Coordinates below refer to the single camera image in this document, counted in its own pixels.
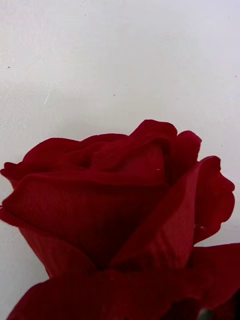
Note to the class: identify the red rose with green stem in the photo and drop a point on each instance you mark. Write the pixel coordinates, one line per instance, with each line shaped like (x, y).
(105, 215)

